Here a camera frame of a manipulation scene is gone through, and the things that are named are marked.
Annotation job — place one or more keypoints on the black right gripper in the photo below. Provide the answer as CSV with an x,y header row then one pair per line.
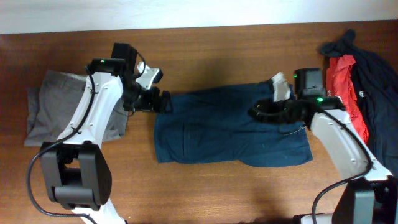
x,y
265,111

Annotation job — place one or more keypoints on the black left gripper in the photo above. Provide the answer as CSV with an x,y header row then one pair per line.
x,y
152,104

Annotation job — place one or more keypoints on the navy blue shorts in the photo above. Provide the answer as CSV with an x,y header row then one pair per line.
x,y
213,125

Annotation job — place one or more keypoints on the black garment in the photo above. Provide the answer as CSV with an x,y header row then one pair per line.
x,y
375,85

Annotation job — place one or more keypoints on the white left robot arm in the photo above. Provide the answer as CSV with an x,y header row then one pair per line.
x,y
75,171

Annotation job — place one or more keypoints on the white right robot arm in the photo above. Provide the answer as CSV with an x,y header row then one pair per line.
x,y
370,194

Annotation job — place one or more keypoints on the red garment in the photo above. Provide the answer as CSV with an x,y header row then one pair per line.
x,y
339,83

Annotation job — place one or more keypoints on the grey folded shorts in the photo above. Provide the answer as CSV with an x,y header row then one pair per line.
x,y
66,101

